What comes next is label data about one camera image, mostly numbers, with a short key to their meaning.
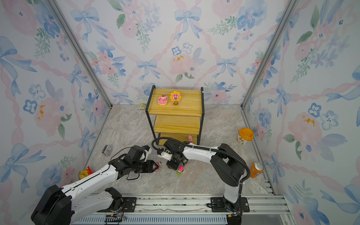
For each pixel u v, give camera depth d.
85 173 0.81
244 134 0.90
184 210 0.73
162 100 0.72
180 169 0.84
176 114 0.71
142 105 1.19
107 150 0.90
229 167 0.47
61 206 0.40
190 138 0.97
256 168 0.75
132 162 0.65
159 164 0.86
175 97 0.71
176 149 0.68
